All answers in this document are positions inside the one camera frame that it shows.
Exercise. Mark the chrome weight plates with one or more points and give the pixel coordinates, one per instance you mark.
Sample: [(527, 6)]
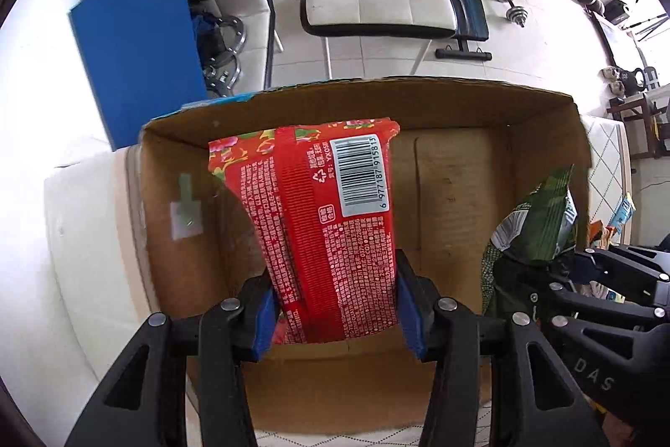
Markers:
[(220, 40)]

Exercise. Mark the red snack packet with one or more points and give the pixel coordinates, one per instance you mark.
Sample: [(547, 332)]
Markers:
[(319, 198)]

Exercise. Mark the blue milk powder sachet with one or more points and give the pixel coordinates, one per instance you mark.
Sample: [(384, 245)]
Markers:
[(622, 214)]

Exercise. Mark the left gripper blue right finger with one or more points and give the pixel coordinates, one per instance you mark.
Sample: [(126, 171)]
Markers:
[(534, 399)]

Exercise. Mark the camera tripod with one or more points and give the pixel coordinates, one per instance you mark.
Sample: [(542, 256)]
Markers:
[(643, 30)]

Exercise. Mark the green snack packet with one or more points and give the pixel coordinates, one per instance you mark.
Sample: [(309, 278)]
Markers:
[(525, 251)]

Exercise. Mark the black kettlebell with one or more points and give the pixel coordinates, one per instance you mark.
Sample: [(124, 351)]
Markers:
[(633, 82)]

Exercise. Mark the dark wooden chair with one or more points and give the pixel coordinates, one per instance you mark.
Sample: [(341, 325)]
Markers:
[(645, 116)]

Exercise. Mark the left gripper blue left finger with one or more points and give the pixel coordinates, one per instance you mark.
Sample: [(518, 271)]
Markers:
[(141, 399)]

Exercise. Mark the open cardboard box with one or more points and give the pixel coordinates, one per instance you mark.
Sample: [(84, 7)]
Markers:
[(467, 153)]

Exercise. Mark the patterned tablecloth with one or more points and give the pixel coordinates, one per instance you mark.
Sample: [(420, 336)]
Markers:
[(606, 182)]

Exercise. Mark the black weight bench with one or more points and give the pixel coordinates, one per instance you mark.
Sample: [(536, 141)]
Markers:
[(471, 25)]

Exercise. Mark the blue foam board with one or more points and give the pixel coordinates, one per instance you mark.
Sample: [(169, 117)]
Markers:
[(141, 60)]

